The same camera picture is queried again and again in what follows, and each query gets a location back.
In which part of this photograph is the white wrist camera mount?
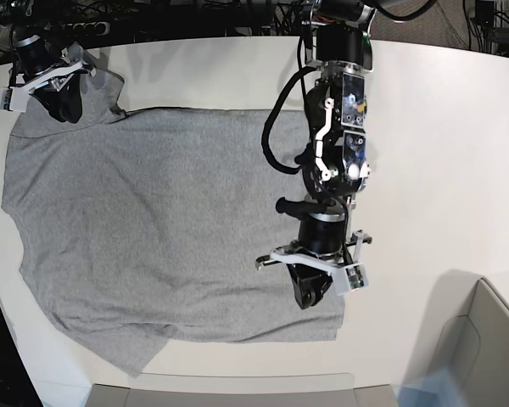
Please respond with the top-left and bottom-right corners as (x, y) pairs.
(254, 230), (372, 296)
(0, 43), (96, 123)

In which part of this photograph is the black power strip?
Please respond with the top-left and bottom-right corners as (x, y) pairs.
(63, 21), (111, 36)

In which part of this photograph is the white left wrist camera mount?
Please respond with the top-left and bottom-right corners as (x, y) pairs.
(254, 230), (372, 296)

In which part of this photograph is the grey T-shirt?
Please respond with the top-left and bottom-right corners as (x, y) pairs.
(2, 72), (344, 376)

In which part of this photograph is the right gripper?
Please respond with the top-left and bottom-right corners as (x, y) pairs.
(19, 63), (85, 123)

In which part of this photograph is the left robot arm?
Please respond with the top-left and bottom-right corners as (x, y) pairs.
(257, 1), (376, 274)

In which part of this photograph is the grey bin right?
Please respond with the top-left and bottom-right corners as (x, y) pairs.
(397, 278), (509, 406)

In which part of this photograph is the black cable bundle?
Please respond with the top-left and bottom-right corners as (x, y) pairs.
(220, 0), (509, 52)

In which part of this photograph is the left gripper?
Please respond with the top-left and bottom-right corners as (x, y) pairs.
(276, 198), (372, 265)

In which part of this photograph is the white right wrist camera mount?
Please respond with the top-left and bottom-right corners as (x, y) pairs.
(0, 43), (96, 123)

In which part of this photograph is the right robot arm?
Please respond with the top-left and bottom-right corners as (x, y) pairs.
(0, 1), (93, 124)

